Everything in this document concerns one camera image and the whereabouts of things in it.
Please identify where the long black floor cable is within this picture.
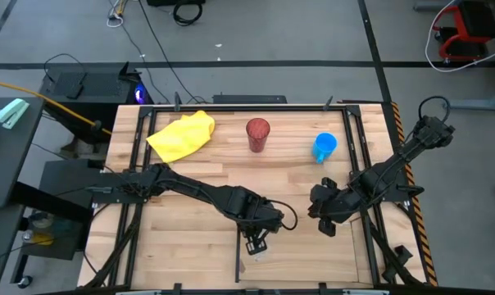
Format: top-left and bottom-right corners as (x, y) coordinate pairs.
(137, 0), (210, 106)

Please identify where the grey table leg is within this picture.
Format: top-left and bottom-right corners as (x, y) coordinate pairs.
(447, 85), (495, 111)

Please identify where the clear glass mug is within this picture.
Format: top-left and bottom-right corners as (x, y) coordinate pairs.
(249, 249), (271, 264)

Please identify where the black computer tower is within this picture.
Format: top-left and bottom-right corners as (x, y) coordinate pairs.
(39, 61), (154, 124)

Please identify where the yellow cloth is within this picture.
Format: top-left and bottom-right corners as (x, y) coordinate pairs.
(145, 109), (216, 164)

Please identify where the red and black cart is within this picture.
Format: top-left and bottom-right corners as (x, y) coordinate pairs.
(431, 0), (495, 63)

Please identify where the black coiled cable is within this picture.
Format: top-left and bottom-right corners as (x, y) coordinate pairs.
(172, 0), (204, 27)

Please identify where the black flat bar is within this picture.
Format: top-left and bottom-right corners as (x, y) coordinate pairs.
(212, 94), (288, 105)

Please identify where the white and yellow cable bundle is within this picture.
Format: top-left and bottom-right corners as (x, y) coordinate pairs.
(106, 0), (129, 29)

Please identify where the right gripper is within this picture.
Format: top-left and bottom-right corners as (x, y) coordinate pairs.
(307, 176), (358, 238)

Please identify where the thin black floor cable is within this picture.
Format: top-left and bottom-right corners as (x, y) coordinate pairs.
(118, 22), (171, 104)

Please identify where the blue plastic mug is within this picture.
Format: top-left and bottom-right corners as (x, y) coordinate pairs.
(311, 131), (338, 165)

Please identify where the black shelf support frame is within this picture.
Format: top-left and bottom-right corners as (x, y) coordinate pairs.
(234, 227), (243, 284)

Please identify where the yellow black hazard strip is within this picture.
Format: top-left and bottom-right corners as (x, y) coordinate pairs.
(390, 102), (439, 287)

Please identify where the black metal table frame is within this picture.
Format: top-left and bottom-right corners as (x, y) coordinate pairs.
(83, 96), (427, 290)

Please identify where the mint green stapler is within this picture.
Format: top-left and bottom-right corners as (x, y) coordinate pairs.
(0, 98), (30, 130)

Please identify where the red ribbed plastic tumbler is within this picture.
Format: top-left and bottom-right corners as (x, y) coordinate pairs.
(245, 117), (271, 154)

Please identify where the black equipment case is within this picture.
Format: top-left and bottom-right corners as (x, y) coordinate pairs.
(146, 0), (207, 7)

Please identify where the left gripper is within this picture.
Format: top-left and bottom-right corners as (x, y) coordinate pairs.
(234, 203), (286, 255)

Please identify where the black side desk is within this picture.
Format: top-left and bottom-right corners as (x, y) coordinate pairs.
(0, 96), (46, 263)

